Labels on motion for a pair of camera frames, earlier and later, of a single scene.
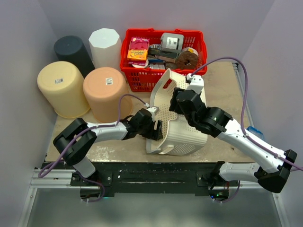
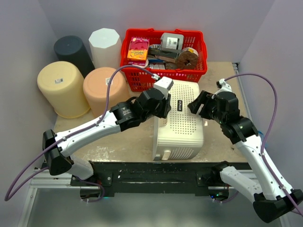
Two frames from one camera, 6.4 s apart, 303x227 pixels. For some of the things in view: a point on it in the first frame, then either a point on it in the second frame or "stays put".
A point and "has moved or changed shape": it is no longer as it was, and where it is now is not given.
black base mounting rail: x=143 y=178 stays put
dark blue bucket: x=72 y=49 stays put
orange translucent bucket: x=62 y=85 stays put
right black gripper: x=177 y=99 -> x=204 y=104
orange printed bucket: x=103 y=88 stays put
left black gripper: x=154 y=130 -> x=166 y=107
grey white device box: x=173 y=42 stays put
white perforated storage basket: x=180 y=136 has moved or changed shape
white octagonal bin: x=105 y=47 stays put
